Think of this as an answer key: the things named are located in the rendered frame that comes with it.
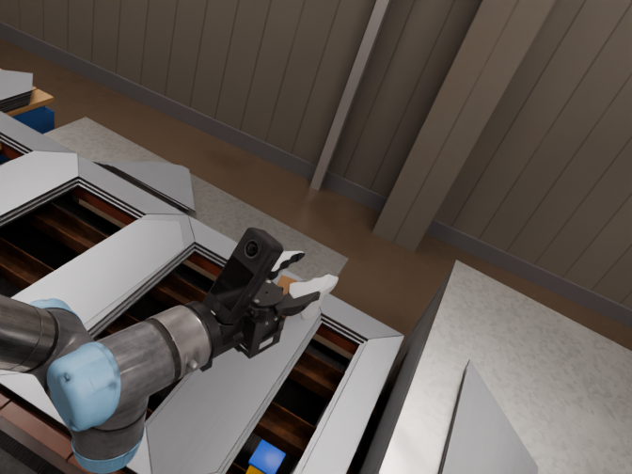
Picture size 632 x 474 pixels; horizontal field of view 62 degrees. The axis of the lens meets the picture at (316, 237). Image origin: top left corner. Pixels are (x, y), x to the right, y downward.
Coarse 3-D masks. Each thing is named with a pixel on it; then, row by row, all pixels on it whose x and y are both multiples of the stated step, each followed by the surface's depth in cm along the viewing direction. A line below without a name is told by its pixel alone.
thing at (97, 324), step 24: (48, 192) 158; (96, 192) 166; (0, 216) 145; (144, 216) 162; (168, 216) 165; (192, 240) 160; (168, 264) 150; (216, 264) 159; (144, 288) 142; (120, 312) 134; (96, 336) 128; (312, 336) 148; (360, 336) 151; (0, 384) 110; (264, 408) 126
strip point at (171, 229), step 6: (144, 222) 160; (150, 222) 160; (156, 222) 161; (162, 222) 162; (168, 222) 163; (174, 222) 164; (180, 222) 164; (150, 228) 159; (156, 228) 159; (162, 228) 160; (168, 228) 161; (174, 228) 162; (180, 228) 162; (162, 234) 158; (168, 234) 159; (174, 234) 160; (180, 234) 160; (174, 240) 158; (180, 240) 158
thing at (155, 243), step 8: (136, 224) 158; (144, 224) 159; (120, 232) 153; (128, 232) 154; (136, 232) 155; (144, 232) 156; (152, 232) 157; (136, 240) 153; (144, 240) 154; (152, 240) 155; (160, 240) 156; (168, 240) 157; (152, 248) 152; (160, 248) 153; (168, 248) 154; (176, 248) 155; (160, 256) 151; (168, 256) 152
